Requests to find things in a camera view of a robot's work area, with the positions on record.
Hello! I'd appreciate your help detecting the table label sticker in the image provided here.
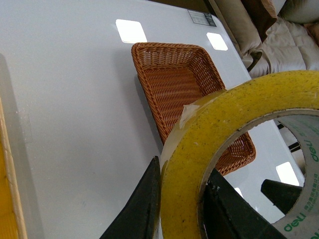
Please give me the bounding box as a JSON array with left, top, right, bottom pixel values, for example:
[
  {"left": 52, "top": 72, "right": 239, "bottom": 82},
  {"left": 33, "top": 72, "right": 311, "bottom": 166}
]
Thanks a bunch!
[{"left": 187, "top": 9, "right": 216, "bottom": 27}]

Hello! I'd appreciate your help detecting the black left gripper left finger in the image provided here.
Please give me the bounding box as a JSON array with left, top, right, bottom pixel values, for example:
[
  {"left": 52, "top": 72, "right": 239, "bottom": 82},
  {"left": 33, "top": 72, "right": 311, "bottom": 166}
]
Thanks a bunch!
[{"left": 100, "top": 156, "right": 160, "bottom": 239}]

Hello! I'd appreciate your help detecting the beige cushioned sofa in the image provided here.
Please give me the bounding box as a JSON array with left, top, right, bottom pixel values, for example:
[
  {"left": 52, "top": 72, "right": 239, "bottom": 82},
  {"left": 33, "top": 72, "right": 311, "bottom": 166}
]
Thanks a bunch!
[{"left": 210, "top": 0, "right": 319, "bottom": 78}]

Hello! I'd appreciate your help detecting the brown wicker basket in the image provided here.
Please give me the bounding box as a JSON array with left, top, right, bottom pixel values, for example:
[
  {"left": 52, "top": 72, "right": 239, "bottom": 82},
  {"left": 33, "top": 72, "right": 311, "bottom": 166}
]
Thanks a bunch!
[{"left": 131, "top": 42, "right": 256, "bottom": 184}]

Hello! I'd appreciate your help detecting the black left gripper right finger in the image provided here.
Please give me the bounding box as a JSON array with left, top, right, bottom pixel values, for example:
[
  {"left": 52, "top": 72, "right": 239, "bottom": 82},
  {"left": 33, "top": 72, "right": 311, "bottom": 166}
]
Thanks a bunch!
[{"left": 203, "top": 169, "right": 285, "bottom": 239}]

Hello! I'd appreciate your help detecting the clear packing tape roll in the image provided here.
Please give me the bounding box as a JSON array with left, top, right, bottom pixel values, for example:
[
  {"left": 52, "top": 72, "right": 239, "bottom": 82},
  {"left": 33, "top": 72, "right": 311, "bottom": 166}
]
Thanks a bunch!
[{"left": 160, "top": 71, "right": 319, "bottom": 239}]

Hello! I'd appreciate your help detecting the yellow woven basket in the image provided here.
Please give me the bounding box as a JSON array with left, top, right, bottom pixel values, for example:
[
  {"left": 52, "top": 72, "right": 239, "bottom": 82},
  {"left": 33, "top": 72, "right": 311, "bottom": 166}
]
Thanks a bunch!
[{"left": 0, "top": 107, "right": 28, "bottom": 239}]

